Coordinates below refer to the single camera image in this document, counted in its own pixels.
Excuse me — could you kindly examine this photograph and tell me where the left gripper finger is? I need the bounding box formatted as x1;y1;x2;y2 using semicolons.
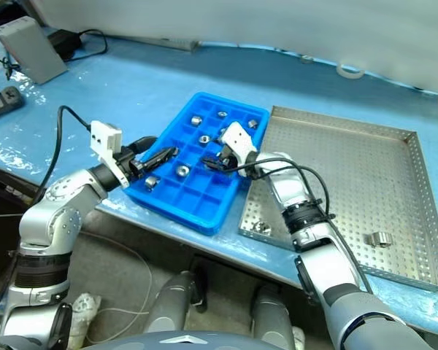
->
130;135;158;155
141;146;180;171

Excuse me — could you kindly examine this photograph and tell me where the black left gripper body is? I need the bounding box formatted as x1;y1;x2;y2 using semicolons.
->
115;144;147;180

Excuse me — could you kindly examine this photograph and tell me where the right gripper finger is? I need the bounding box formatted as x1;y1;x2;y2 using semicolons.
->
201;155;227;171

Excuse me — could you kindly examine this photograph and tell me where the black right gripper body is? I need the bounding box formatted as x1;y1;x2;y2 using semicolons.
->
220;144;242;168

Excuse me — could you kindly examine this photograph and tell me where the blue compartment tray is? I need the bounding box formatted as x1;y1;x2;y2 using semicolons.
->
125;91;272;236

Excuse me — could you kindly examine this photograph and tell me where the grey rectangular box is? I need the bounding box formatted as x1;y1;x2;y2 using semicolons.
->
0;18;69;86

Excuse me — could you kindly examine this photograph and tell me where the perforated metal tray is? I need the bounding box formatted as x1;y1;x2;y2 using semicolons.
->
237;105;438;292

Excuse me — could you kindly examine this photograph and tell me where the black power adapter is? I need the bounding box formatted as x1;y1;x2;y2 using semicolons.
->
46;29;84;61

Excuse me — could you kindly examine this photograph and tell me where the black handheld device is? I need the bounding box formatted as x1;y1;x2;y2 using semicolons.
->
0;85;26;122

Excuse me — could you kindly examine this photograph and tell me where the grey left robot leg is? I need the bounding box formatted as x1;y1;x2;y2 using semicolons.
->
145;270;208;344

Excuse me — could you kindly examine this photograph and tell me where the grey robot leg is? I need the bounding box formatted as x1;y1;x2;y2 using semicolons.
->
145;270;208;344
250;283;306;350

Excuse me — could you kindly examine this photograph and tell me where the white crumpled object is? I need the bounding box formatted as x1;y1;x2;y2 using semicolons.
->
69;292;102;349

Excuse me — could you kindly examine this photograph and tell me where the grey right robot leg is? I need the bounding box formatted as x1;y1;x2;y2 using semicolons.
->
250;283;306;350

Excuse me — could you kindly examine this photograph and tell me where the grey robot torso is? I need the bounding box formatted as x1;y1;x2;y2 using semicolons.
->
85;330;267;350

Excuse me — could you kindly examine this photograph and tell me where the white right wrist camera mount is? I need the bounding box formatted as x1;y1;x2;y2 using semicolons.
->
218;121;259;179

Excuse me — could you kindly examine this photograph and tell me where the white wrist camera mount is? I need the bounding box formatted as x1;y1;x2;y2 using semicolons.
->
218;121;259;179
88;121;131;189

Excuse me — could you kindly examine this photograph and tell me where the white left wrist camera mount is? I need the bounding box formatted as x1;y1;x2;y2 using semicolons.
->
88;121;131;189

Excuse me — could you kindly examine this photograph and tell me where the black adapter cable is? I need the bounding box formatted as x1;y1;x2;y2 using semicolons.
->
64;28;109;62

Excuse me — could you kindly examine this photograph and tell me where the white floor cable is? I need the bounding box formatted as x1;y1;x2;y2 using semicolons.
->
83;233;155;344

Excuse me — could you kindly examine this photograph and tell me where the white tape ring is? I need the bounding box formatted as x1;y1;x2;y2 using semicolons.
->
336;63;366;80

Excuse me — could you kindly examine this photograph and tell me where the black cable bundle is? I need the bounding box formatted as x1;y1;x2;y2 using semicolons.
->
0;36;21;80

